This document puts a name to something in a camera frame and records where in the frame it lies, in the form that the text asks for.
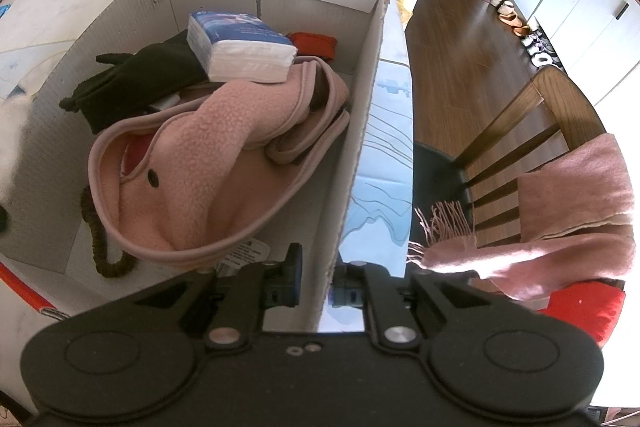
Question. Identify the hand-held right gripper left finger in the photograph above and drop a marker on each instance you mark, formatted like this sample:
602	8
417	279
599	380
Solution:
295	277

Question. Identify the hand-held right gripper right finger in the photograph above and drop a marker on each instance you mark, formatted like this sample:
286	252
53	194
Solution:
340	292

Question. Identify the white paper hang tag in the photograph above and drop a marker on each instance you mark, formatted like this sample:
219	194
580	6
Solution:
245	254

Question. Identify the pink fleece garment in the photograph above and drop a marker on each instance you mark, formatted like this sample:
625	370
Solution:
220	147

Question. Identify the white tissue pack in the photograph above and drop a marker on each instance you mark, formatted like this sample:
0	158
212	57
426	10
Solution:
245	57

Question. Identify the red cloth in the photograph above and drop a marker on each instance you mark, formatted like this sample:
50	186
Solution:
312	44

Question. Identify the black glove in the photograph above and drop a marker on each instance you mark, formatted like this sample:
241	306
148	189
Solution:
145	77

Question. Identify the white cardboard box red edge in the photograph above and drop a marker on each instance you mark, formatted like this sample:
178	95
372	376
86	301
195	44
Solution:
45	147

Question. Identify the red cushion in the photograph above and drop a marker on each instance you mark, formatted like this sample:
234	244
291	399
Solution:
585	312

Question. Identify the pink fringed scarf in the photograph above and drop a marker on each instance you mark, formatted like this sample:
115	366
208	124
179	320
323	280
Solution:
575	197

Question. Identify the yellow plastic bag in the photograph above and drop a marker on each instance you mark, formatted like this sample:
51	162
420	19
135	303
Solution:
402	7

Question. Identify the wooden chair with black seat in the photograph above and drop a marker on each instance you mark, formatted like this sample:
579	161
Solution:
560	97

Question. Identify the row of shoes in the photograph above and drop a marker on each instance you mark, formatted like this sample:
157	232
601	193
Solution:
510	17

